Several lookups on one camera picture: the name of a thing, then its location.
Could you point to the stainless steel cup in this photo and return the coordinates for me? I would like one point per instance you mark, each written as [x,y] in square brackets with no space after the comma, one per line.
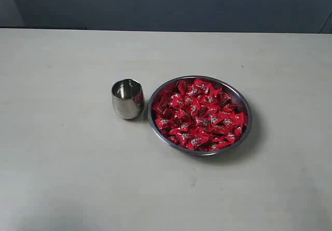
[128,98]

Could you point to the red wrapped candy top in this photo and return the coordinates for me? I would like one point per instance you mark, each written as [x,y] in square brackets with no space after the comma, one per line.
[202,85]

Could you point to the stainless steel plate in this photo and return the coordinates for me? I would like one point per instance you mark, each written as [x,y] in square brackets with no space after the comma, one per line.
[195,114]

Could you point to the red wrapped candy right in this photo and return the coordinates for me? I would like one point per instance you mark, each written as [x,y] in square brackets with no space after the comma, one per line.
[238,119]

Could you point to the red wrapped candy left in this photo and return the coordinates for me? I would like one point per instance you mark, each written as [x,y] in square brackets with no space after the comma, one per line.
[163,123]

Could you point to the red wrapped candy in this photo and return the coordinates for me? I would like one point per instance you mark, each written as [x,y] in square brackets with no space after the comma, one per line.
[238,119]
[195,143]
[202,85]
[163,123]

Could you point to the red wrapped candy bottom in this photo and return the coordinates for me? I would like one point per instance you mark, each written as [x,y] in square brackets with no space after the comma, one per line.
[195,143]

